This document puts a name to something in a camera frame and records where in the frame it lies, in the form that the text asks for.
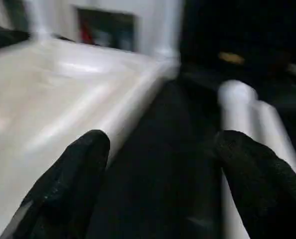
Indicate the black work mat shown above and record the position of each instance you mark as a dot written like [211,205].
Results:
[168,149]

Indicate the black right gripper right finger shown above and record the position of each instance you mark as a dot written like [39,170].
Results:
[267,194]

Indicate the white plastic table top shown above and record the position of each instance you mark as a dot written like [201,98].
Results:
[50,99]

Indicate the black case with gold label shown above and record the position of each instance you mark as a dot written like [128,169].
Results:
[237,30]

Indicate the white glass-door cabinet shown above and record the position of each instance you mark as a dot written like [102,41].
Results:
[108,27]

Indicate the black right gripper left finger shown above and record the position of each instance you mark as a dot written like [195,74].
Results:
[68,184]

